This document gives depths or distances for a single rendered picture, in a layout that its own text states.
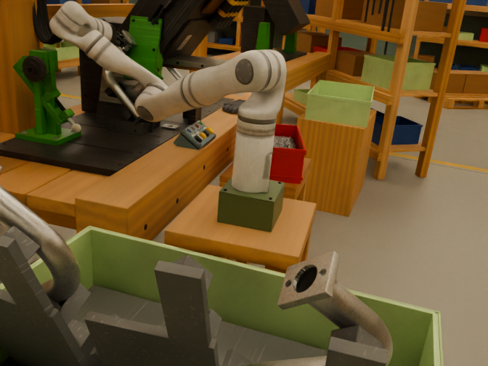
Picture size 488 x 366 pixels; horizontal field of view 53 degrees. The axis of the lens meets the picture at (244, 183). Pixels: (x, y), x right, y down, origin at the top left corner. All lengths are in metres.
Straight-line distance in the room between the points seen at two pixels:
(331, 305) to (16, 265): 0.31
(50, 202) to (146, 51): 0.70
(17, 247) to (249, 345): 0.45
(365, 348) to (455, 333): 2.14
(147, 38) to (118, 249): 0.99
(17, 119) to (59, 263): 1.24
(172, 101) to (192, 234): 0.37
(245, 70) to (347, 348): 0.80
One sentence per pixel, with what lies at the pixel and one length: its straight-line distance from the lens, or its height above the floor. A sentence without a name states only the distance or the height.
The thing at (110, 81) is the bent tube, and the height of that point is 1.06.
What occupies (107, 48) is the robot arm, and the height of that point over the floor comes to 1.21.
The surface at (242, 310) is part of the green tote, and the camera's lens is 0.87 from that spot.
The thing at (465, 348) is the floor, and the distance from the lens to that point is 2.48.
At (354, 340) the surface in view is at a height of 1.13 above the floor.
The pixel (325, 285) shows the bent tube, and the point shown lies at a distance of 0.40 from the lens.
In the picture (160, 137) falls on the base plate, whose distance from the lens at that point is 1.69.
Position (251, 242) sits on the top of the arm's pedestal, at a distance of 1.14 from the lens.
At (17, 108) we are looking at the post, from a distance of 1.78.
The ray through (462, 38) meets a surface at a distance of 9.92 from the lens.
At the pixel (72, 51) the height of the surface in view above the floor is 0.37.
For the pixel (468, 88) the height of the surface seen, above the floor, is 0.22.
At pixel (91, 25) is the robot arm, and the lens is 1.51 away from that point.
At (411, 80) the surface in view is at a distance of 4.29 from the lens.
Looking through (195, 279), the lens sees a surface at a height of 1.14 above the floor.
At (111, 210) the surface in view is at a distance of 1.19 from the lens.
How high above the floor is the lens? 1.39
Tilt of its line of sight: 21 degrees down
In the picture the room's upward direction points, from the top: 5 degrees clockwise
